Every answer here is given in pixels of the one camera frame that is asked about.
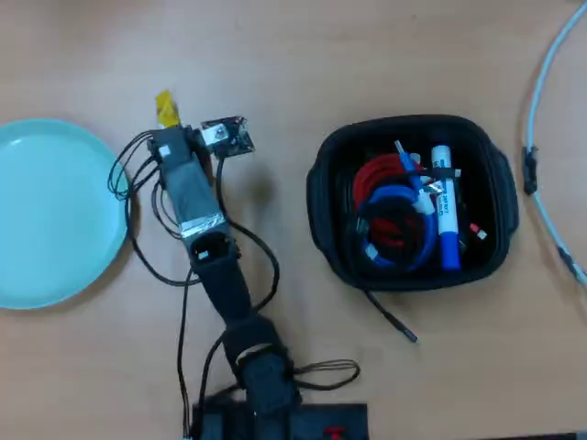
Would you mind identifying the red coiled cable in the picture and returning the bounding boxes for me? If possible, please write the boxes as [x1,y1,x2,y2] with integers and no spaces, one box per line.
[351,153,416,215]

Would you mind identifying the thin black wires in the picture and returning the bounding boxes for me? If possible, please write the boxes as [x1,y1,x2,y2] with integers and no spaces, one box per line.
[106,129,204,440]

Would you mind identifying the black cable connector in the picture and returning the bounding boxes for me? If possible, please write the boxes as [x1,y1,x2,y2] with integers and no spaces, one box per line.
[522,145,539,196]

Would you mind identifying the light blue plate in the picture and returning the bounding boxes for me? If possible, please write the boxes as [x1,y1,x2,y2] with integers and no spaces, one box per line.
[0,117,133,311]

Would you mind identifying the black plastic tray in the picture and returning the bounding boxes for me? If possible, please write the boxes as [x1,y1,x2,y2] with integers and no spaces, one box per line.
[305,114,520,293]

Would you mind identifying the white cable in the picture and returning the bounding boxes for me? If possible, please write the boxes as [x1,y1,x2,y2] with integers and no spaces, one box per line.
[524,1,587,286]

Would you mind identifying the short black white-tipped cable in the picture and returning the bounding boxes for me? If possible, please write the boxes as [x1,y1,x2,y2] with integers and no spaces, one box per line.
[419,167,462,181]

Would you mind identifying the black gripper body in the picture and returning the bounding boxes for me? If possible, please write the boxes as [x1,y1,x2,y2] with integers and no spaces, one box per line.
[147,124,199,170]

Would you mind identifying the blue coiled cable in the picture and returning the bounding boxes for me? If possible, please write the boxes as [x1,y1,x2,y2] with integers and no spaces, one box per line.
[355,182,440,275]

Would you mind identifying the blue and white marker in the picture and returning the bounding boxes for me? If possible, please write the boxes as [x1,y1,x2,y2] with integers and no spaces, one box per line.
[430,145,462,272]

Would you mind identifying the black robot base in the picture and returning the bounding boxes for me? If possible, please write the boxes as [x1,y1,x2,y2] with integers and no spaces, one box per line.
[191,401,371,440]

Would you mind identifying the yellow instant coffee stick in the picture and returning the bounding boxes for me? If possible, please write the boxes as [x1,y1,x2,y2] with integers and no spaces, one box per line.
[154,88,181,130]

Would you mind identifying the small wrist camera board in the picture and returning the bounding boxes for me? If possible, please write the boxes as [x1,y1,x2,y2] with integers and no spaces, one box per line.
[200,115,256,160]

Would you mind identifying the blue white USB connector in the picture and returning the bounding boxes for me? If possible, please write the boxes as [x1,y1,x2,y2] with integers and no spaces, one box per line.
[393,140,436,215]

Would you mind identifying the black looped cord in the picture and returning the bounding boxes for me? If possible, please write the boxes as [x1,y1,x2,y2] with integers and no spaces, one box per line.
[291,359,362,391]

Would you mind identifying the thick black camera cable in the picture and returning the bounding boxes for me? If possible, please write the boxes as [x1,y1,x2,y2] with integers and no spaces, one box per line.
[199,155,282,413]

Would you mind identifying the black cable with plug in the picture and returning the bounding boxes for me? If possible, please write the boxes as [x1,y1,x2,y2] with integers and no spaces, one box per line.
[360,287,419,344]

